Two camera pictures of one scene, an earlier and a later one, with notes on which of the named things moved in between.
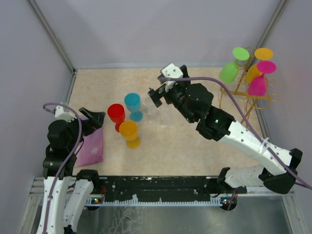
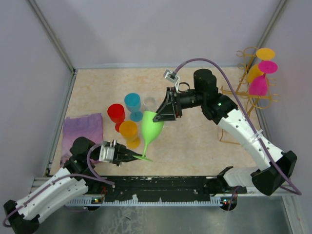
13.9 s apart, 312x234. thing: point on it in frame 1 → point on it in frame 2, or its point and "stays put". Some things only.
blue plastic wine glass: (132, 102) stays put
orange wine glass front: (128, 129) stays put
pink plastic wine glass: (258, 85) stays put
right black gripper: (155, 96) → (169, 110)
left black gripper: (95, 121) → (122, 153)
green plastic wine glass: (228, 72) → (151, 130)
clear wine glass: (150, 108) stays put
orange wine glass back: (262, 53) stays put
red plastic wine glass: (116, 112) stays put
